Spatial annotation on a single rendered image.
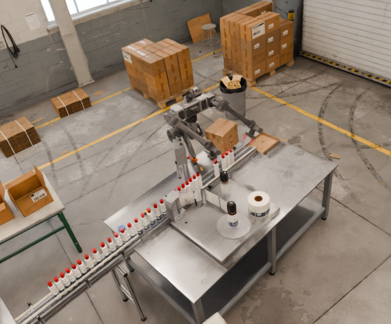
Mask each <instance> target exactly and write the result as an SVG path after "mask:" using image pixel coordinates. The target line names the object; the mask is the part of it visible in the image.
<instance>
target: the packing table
mask: <svg viewBox="0 0 391 324"><path fill-rule="evenodd" d="M42 174H43V176H44V180H45V183H46V186H47V188H48V190H49V192H50V194H51V196H52V197H53V200H54V201H53V202H51V203H49V204H47V205H46V206H44V207H42V208H41V209H39V210H37V211H35V212H34V213H32V214H31V215H29V216H27V217H24V216H23V214H22V213H21V211H20V210H19V209H18V207H17V208H16V207H15V206H14V204H13V202H12V201H11V200H10V197H9V195H8V192H7V190H5V201H6V202H7V203H8V205H9V207H10V209H11V211H12V213H13V215H14V217H15V218H14V219H12V220H10V221H8V222H6V223H4V224H2V225H1V226H0V245H1V244H3V243H5V242H7V241H9V240H11V239H12V238H14V237H16V236H18V235H20V234H22V233H24V232H25V231H28V230H30V229H32V228H34V227H36V226H37V225H39V224H41V223H43V222H45V221H47V220H48V219H50V218H52V217H54V216H56V215H58V217H59V219H60V221H61V222H62V223H63V226H61V227H59V228H57V229H55V230H54V231H52V232H50V233H48V234H47V235H45V236H43V237H41V238H39V239H37V240H35V241H33V242H32V243H30V244H28V245H26V246H24V247H22V248H21V249H19V250H17V251H15V252H14V253H12V254H10V255H8V256H6V257H4V258H2V259H0V263H2V262H4V261H6V260H8V259H9V258H12V257H14V256H15V255H18V254H19V253H21V252H23V251H24V250H26V249H28V248H30V247H32V246H34V245H35V244H37V243H39V242H41V241H42V240H44V239H46V238H48V237H50V236H52V235H54V234H55V233H57V232H59V231H61V230H63V229H64V228H65V229H66V230H67V232H68V234H69V236H70V238H71V239H72V241H73V243H74V245H75V247H76V249H77V251H78V252H79V253H81V252H82V248H81V247H80V245H79V243H78V241H77V239H76V237H75V235H74V233H73V232H72V230H71V228H70V226H69V224H68V222H67V220H66V218H65V216H64V214H63V212H62V211H63V210H65V207H64V205H63V204H62V202H61V201H60V199H59V197H58V196H57V194H56V193H55V191H54V189H53V187H52V186H51V185H50V182H49V181H48V179H47V178H46V176H45V175H44V172H42ZM16 206H17V205H16Z"/></svg>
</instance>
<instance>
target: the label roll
mask: <svg viewBox="0 0 391 324"><path fill-rule="evenodd" d="M269 211H270V208H269V195H268V194H267V193H265V192H261V191H256V192H252V193H250V194H249V196H248V212H249V214H250V215H251V216H253V217H258V218H261V217H265V216H266V215H267V214H268V213H269Z"/></svg>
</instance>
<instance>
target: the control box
mask: <svg viewBox="0 0 391 324"><path fill-rule="evenodd" d="M181 140H182V141H179V140H178V139H173V140H172V141H173V146H174V152H175V155H176V161H177V165H183V164H187V163H188V160H187V156H186V150H185V145H184V141H183V138H181ZM180 143H182V144H183V145H182V146H180Z"/></svg>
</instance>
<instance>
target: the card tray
mask: <svg viewBox="0 0 391 324"><path fill-rule="evenodd" d="M255 137H256V138H254V139H256V141H254V142H253V143H252V144H251V145H250V143H248V144H247V145H246V147H253V148H254V147H256V149H257V152H260V153H261V154H265V153H266V152H267V151H268V150H269V149H271V148H272V147H274V146H275V145H276V144H277V143H278V142H280V138H277V137H275V136H272V135H270V134H268V133H265V132H262V133H261V134H257V135H256V136H255Z"/></svg>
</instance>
